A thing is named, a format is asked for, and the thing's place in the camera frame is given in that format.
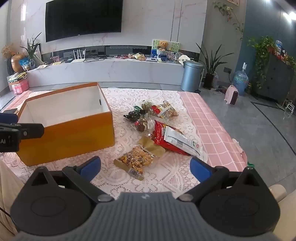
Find pink space heater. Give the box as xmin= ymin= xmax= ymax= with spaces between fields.
xmin=224 ymin=85 xmax=239 ymax=105

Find dried flower bunch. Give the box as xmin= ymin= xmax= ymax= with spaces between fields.
xmin=1 ymin=44 xmax=16 ymax=58

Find orange cardboard box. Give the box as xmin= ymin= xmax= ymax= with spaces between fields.
xmin=17 ymin=82 xmax=115 ymax=166

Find white round device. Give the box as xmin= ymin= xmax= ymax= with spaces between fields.
xmin=178 ymin=54 xmax=192 ymax=65

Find trailing pothos plant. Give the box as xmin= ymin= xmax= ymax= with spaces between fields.
xmin=247 ymin=36 xmax=277 ymax=90

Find clear mixed nut packet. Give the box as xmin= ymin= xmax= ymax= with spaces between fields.
xmin=114 ymin=137 xmax=166 ymax=181

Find white router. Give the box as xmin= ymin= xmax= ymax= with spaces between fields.
xmin=71 ymin=49 xmax=87 ymax=63

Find orange round vase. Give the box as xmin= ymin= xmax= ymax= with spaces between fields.
xmin=10 ymin=54 xmax=26 ymax=73

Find clear packet of dark snacks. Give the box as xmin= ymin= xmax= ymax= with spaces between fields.
xmin=131 ymin=116 xmax=155 ymax=133

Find pile of snack packets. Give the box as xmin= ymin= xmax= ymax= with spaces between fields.
xmin=128 ymin=53 xmax=146 ymax=61

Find dark grey cabinet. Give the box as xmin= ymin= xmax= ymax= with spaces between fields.
xmin=255 ymin=52 xmax=296 ymax=103

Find stack of papers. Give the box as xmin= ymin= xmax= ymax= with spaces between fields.
xmin=8 ymin=72 xmax=28 ymax=82

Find white lace tablecloth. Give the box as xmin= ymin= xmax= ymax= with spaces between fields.
xmin=0 ymin=88 xmax=210 ymax=194

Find black cables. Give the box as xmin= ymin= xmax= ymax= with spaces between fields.
xmin=84 ymin=55 xmax=110 ymax=63

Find clear packet of olive snacks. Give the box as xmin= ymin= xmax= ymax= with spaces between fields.
xmin=139 ymin=100 xmax=160 ymax=115

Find blue water jug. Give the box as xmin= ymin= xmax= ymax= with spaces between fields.
xmin=232 ymin=62 xmax=249 ymax=96

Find hanging wall vine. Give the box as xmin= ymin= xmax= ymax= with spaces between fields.
xmin=213 ymin=1 xmax=245 ymax=41

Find red label peanut packet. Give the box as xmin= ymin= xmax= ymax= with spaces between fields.
xmin=157 ymin=100 xmax=179 ymax=120

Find grey pedal bin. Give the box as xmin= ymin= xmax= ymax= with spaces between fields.
xmin=181 ymin=61 xmax=204 ymax=93

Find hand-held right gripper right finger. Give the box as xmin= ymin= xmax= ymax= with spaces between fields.
xmin=178 ymin=158 xmax=270 ymax=204

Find small white stool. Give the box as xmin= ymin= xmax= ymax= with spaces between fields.
xmin=285 ymin=100 xmax=296 ymax=114

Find black picture frame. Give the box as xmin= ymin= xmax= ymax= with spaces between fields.
xmin=35 ymin=44 xmax=42 ymax=66

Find row of small bottles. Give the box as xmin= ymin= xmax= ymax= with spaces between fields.
xmin=275 ymin=40 xmax=296 ymax=62

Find black curved television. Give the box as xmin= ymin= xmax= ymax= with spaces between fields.
xmin=45 ymin=0 xmax=123 ymax=43

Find pink storage box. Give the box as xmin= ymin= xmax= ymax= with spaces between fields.
xmin=12 ymin=79 xmax=29 ymax=94

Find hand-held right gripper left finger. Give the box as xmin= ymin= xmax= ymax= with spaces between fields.
xmin=25 ymin=156 xmax=114 ymax=204

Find small green potted plant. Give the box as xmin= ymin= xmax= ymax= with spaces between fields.
xmin=20 ymin=32 xmax=42 ymax=69

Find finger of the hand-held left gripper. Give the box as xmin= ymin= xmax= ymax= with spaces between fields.
xmin=0 ymin=109 xmax=18 ymax=124
xmin=0 ymin=123 xmax=45 ymax=141

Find white marble media console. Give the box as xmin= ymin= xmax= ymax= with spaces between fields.
xmin=26 ymin=57 xmax=185 ymax=88

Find tall leafy potted plant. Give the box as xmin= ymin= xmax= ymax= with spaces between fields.
xmin=195 ymin=43 xmax=235 ymax=90

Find large red white snack bag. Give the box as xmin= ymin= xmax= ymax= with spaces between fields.
xmin=151 ymin=120 xmax=204 ymax=162

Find dark green snack packet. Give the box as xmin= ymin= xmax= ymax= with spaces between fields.
xmin=123 ymin=111 xmax=145 ymax=121

